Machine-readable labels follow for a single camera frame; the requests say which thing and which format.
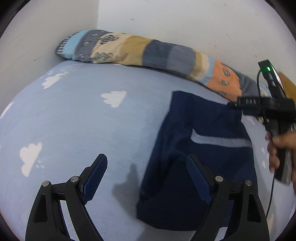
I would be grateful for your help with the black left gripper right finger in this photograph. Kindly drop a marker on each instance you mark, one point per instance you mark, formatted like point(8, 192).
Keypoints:
point(238, 200)

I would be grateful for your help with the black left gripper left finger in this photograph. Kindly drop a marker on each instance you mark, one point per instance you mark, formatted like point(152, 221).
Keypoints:
point(46, 220)

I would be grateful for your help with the person's right hand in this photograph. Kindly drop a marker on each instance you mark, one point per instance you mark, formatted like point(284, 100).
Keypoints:
point(276, 143)

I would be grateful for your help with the brown wooden headboard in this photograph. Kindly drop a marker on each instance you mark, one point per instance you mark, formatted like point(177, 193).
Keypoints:
point(288, 86)

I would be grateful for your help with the light blue cloud bedsheet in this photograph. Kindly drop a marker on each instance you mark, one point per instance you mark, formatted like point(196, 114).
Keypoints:
point(60, 123)

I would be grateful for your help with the long patchwork cartoon pillow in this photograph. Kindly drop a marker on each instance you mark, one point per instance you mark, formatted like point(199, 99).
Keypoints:
point(99, 46)

